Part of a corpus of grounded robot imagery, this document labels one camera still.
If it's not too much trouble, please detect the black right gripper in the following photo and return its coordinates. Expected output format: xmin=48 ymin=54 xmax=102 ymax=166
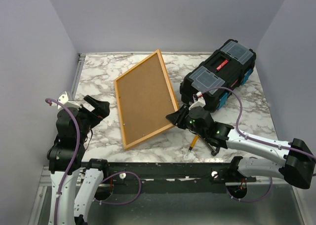
xmin=166 ymin=104 xmax=206 ymax=139

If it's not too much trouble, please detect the orange handled screwdriver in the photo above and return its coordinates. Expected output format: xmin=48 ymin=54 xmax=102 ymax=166
xmin=186 ymin=135 xmax=199 ymax=156

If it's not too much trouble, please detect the orange wooden picture frame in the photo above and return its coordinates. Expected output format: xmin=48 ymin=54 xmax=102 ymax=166
xmin=115 ymin=49 xmax=179 ymax=150

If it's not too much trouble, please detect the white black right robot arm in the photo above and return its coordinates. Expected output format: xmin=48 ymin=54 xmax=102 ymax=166
xmin=166 ymin=106 xmax=316 ymax=189

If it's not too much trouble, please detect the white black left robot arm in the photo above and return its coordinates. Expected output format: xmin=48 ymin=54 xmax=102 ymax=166
xmin=46 ymin=93 xmax=110 ymax=225

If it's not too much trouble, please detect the grey metal clamp tool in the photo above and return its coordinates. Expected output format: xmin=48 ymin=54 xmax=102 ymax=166
xmin=198 ymin=135 xmax=220 ymax=156

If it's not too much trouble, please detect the black plastic toolbox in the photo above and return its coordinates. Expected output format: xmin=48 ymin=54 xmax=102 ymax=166
xmin=180 ymin=39 xmax=256 ymax=113

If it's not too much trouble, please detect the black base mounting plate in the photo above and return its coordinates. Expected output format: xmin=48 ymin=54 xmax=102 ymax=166
xmin=98 ymin=162 xmax=256 ymax=194

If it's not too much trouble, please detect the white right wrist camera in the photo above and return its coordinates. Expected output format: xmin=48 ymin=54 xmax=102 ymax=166
xmin=189 ymin=92 xmax=206 ymax=110

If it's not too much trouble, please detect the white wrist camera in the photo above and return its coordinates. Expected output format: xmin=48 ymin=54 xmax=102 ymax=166
xmin=189 ymin=92 xmax=206 ymax=110
xmin=57 ymin=91 xmax=81 ymax=109

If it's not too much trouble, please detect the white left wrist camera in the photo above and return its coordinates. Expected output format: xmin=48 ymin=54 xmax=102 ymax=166
xmin=57 ymin=91 xmax=81 ymax=109

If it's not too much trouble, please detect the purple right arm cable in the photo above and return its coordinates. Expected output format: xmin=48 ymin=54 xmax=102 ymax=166
xmin=197 ymin=86 xmax=316 ymax=202

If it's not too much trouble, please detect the aluminium extrusion rail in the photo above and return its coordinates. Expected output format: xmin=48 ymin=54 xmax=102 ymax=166
xmin=39 ymin=165 xmax=84 ymax=187

